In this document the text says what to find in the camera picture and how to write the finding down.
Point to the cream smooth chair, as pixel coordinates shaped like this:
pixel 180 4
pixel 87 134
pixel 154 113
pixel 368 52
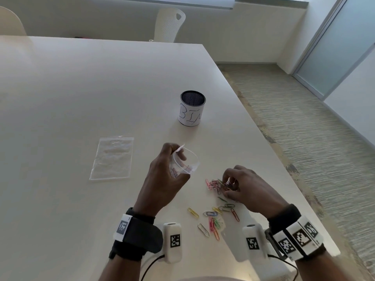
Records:
pixel 10 23

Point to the black mesh cup, white label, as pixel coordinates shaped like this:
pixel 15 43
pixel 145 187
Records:
pixel 192 112

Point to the person's right hand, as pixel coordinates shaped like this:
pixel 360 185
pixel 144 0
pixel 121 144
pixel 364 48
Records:
pixel 257 193

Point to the white perforated chair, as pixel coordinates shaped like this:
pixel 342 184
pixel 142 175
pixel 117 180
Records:
pixel 170 26

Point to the flat clear zip bag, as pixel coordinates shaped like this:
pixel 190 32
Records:
pixel 112 158

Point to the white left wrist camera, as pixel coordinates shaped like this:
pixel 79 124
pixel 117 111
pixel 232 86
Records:
pixel 172 242

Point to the frosted glass door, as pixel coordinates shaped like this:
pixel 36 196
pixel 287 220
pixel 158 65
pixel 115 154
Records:
pixel 337 46

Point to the person's left thumb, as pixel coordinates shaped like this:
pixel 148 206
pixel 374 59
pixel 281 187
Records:
pixel 182 179

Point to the pile of coloured paper clips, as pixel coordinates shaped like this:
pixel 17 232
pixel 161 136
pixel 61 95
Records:
pixel 215 215

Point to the black left wristband with marker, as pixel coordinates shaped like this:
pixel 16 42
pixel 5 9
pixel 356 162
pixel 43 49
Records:
pixel 139 235

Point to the person's left hand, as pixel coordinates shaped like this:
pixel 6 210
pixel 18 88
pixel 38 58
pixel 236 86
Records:
pixel 159 184

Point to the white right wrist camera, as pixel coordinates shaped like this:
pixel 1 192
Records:
pixel 253 242

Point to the clear plastic bag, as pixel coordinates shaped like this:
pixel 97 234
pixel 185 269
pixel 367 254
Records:
pixel 187 162

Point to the dark paper clip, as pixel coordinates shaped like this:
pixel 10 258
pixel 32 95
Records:
pixel 229 184

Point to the person's right thumb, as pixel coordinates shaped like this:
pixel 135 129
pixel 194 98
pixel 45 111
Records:
pixel 233 196

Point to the person's left forearm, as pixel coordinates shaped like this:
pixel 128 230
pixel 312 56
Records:
pixel 120 270

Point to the black right wristband with markers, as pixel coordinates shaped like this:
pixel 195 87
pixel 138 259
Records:
pixel 296 234

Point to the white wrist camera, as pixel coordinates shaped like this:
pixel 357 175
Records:
pixel 253 242
pixel 172 242

